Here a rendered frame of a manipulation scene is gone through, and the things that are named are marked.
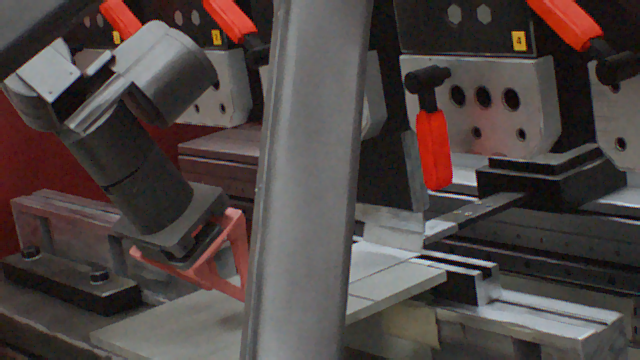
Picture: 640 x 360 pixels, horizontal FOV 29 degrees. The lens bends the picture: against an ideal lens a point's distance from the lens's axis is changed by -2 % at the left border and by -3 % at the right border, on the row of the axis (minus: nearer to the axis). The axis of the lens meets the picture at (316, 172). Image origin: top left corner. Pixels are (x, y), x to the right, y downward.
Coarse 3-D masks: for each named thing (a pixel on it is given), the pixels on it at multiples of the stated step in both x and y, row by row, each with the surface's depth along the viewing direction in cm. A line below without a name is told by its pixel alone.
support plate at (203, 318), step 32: (352, 288) 110; (384, 288) 109; (416, 288) 109; (128, 320) 111; (160, 320) 110; (192, 320) 109; (224, 320) 107; (352, 320) 104; (128, 352) 104; (160, 352) 102; (192, 352) 101; (224, 352) 100
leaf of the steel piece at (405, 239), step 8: (368, 224) 122; (376, 224) 121; (368, 232) 122; (376, 232) 121; (384, 232) 120; (392, 232) 119; (400, 232) 118; (408, 232) 117; (416, 232) 117; (424, 232) 116; (368, 240) 122; (376, 240) 121; (384, 240) 120; (392, 240) 119; (400, 240) 118; (408, 240) 117; (416, 240) 116; (400, 248) 118; (408, 248) 117; (416, 248) 116
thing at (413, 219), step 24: (360, 144) 117; (384, 144) 114; (408, 144) 112; (360, 168) 117; (384, 168) 115; (408, 168) 112; (360, 192) 118; (384, 192) 116; (408, 192) 113; (360, 216) 121; (384, 216) 118; (408, 216) 115
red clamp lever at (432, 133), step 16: (416, 80) 97; (432, 80) 98; (432, 96) 98; (432, 112) 98; (416, 128) 99; (432, 128) 98; (432, 144) 98; (448, 144) 99; (432, 160) 99; (448, 160) 99; (432, 176) 99; (448, 176) 100
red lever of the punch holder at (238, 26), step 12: (204, 0) 117; (216, 0) 116; (228, 0) 117; (216, 12) 116; (228, 12) 116; (240, 12) 116; (228, 24) 115; (240, 24) 115; (252, 24) 115; (240, 36) 114; (252, 36) 115; (252, 48) 114; (264, 48) 113; (252, 60) 113; (264, 60) 113
